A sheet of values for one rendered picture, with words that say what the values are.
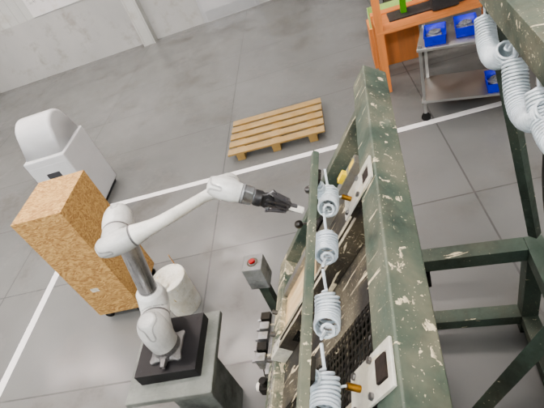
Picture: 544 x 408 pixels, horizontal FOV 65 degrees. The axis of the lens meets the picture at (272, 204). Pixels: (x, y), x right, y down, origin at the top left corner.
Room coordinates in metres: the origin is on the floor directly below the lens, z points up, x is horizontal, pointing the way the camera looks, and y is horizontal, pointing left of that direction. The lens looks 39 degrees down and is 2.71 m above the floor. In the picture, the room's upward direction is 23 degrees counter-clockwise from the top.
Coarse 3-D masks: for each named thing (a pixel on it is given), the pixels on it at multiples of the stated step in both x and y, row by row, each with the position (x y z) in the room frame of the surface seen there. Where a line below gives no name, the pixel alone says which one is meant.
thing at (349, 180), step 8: (352, 168) 1.31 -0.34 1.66; (352, 176) 1.31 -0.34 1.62; (344, 184) 1.33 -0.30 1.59; (352, 184) 1.32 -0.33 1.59; (344, 192) 1.33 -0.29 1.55; (344, 200) 1.33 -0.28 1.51; (328, 224) 1.37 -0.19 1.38; (304, 256) 1.43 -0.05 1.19; (296, 272) 1.45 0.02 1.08; (288, 288) 1.48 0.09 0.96
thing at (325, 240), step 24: (312, 168) 1.02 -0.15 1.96; (312, 192) 0.92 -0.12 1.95; (336, 192) 0.99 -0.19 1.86; (312, 216) 0.83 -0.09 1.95; (312, 240) 0.75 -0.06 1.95; (336, 240) 0.79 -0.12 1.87; (312, 264) 0.68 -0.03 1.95; (312, 288) 0.61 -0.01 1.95; (312, 312) 0.56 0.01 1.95; (336, 312) 0.59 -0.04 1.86; (312, 384) 0.44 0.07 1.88; (336, 384) 0.43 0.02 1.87
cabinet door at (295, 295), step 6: (300, 276) 1.42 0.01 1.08; (300, 282) 1.38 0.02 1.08; (294, 288) 1.44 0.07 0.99; (300, 288) 1.35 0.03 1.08; (294, 294) 1.40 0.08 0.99; (300, 294) 1.31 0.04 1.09; (288, 300) 1.44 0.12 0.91; (294, 300) 1.36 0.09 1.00; (288, 306) 1.40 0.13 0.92; (294, 306) 1.32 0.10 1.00; (288, 312) 1.36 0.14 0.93; (288, 318) 1.32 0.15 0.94
